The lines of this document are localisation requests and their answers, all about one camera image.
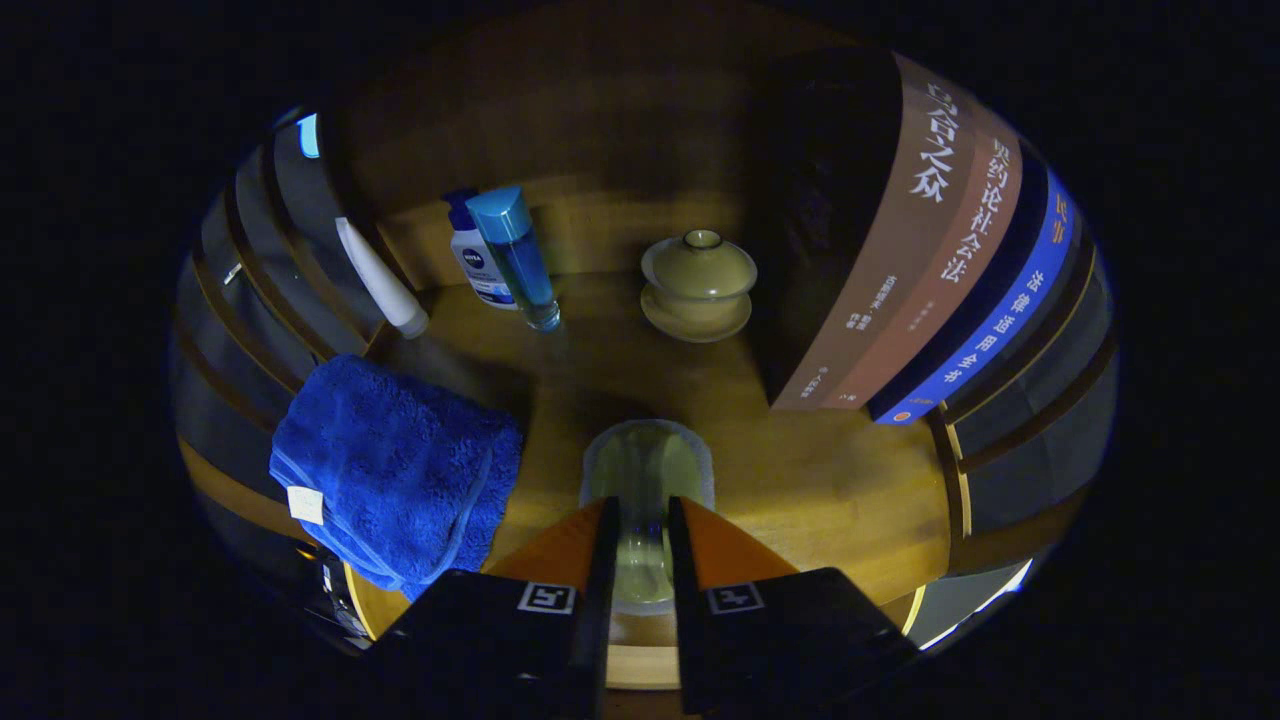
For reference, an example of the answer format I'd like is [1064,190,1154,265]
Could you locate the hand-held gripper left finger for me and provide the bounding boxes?
[365,496,622,720]

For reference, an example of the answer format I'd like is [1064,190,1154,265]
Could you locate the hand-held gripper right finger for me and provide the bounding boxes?
[667,496,923,717]

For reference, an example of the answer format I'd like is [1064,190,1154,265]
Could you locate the yellow-handled white scrub sponge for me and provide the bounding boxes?
[580,419,717,616]

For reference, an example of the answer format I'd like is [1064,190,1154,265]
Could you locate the wooden countertop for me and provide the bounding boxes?
[180,270,961,691]

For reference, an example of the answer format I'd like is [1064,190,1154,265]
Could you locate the wooden cabinet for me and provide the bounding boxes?
[172,5,1119,693]

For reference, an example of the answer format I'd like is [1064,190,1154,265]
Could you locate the blue towel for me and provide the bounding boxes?
[268,353,525,603]

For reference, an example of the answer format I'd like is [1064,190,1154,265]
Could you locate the yellow lidded tea bowl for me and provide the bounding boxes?
[640,229,759,344]

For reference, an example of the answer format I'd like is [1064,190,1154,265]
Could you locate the clear blue bottle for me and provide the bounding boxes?
[465,186,563,333]

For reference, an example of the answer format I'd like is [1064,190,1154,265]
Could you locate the white lotion bottle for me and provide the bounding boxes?
[443,188,521,311]

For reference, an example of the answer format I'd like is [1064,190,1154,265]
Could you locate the white tube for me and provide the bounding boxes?
[334,216,431,340]

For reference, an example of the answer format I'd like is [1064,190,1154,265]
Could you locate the dark brown book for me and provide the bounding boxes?
[748,45,991,413]

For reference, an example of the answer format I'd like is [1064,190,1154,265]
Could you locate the blue book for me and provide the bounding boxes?
[868,165,1086,426]

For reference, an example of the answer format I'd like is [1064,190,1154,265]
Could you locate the reddish brown book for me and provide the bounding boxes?
[825,130,1026,411]

